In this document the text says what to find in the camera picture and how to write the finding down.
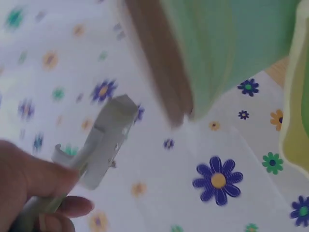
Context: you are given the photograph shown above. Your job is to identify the person's left hand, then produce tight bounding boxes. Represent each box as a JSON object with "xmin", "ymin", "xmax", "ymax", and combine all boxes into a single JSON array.
[{"xmin": 0, "ymin": 139, "xmax": 95, "ymax": 232}]

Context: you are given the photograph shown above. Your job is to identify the white plastic hand tool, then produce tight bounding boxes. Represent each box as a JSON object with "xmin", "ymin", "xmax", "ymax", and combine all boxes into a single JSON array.
[{"xmin": 14, "ymin": 94, "xmax": 140, "ymax": 232}]

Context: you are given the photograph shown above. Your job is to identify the pale yellow green container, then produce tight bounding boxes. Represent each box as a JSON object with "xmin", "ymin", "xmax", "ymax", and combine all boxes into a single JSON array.
[{"xmin": 279, "ymin": 0, "xmax": 309, "ymax": 174}]

